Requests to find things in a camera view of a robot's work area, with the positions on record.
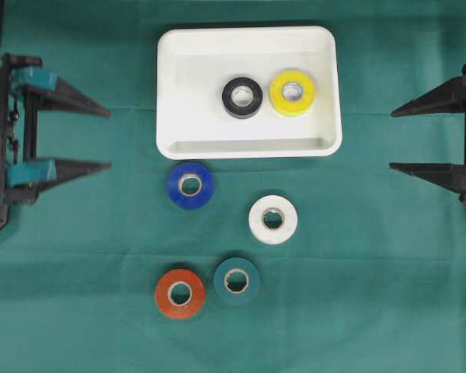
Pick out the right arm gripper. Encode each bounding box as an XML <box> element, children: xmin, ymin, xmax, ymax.
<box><xmin>389</xmin><ymin>64</ymin><xmax>466</xmax><ymax>206</ymax></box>

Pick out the yellow tape roll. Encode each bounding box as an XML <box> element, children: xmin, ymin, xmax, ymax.
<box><xmin>270</xmin><ymin>70</ymin><xmax>315</xmax><ymax>117</ymax></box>

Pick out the teal tape roll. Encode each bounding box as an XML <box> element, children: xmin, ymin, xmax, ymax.
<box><xmin>214</xmin><ymin>257</ymin><xmax>260</xmax><ymax>305</ymax></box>

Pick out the white plastic tray case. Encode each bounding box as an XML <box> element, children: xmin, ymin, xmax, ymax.
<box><xmin>156</xmin><ymin>26</ymin><xmax>343</xmax><ymax>160</ymax></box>

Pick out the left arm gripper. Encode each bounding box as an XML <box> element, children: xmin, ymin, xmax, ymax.
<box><xmin>0</xmin><ymin>54</ymin><xmax>112</xmax><ymax>205</ymax></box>

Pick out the orange tape roll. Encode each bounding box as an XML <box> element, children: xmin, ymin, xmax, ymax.
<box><xmin>155</xmin><ymin>269</ymin><xmax>206</xmax><ymax>320</ymax></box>

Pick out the blue tape roll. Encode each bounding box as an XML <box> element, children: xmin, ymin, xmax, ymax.
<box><xmin>166</xmin><ymin>162</ymin><xmax>215</xmax><ymax>210</ymax></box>

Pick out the black tape roll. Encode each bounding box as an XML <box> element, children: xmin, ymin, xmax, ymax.
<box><xmin>221</xmin><ymin>77</ymin><xmax>263</xmax><ymax>119</ymax></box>

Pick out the green table cloth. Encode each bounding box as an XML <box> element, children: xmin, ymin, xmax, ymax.
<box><xmin>0</xmin><ymin>1</ymin><xmax>466</xmax><ymax>372</ymax></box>

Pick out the white tape roll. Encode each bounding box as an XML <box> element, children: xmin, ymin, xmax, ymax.
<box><xmin>248</xmin><ymin>195</ymin><xmax>298</xmax><ymax>245</ymax></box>

